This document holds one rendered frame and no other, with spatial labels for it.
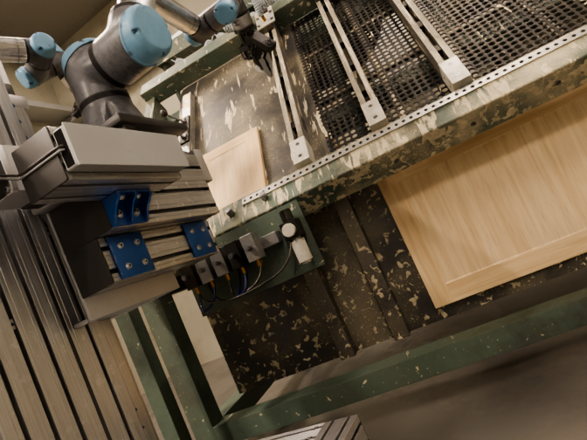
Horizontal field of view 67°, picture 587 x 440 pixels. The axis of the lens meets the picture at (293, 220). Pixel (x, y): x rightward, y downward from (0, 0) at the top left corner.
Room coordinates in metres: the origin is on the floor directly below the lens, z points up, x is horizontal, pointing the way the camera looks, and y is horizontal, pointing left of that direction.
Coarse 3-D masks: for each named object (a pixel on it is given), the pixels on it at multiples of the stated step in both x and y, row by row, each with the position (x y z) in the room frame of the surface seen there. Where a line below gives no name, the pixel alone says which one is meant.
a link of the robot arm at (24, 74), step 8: (16, 72) 1.45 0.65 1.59; (24, 72) 1.43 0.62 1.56; (32, 72) 1.44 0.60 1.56; (40, 72) 1.44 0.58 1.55; (48, 72) 1.47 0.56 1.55; (56, 72) 1.52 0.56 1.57; (24, 80) 1.45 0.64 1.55; (32, 80) 1.45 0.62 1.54; (40, 80) 1.48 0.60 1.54; (32, 88) 1.48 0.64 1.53
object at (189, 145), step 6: (192, 96) 2.27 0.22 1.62; (186, 102) 2.23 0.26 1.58; (192, 102) 2.24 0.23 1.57; (186, 108) 2.19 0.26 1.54; (192, 108) 2.20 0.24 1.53; (186, 114) 2.16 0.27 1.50; (192, 114) 2.17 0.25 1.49; (192, 120) 2.14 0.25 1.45; (192, 126) 2.12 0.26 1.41; (192, 132) 2.09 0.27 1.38; (192, 138) 2.06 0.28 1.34; (186, 144) 2.01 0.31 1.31; (192, 144) 2.03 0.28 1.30; (186, 150) 1.99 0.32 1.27
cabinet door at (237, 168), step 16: (256, 128) 1.86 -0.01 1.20; (224, 144) 1.91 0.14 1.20; (240, 144) 1.86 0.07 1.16; (256, 144) 1.80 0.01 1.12; (208, 160) 1.90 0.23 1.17; (224, 160) 1.85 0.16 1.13; (240, 160) 1.80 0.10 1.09; (256, 160) 1.75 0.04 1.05; (224, 176) 1.79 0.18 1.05; (240, 176) 1.75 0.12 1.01; (256, 176) 1.70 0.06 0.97; (224, 192) 1.74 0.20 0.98; (240, 192) 1.70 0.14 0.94
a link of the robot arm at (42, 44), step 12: (36, 36) 1.34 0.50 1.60; (48, 36) 1.37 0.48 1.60; (0, 48) 1.29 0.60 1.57; (12, 48) 1.31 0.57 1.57; (24, 48) 1.33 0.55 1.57; (36, 48) 1.34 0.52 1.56; (48, 48) 1.36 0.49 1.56; (12, 60) 1.34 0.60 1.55; (24, 60) 1.36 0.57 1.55; (36, 60) 1.37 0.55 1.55; (48, 60) 1.40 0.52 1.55
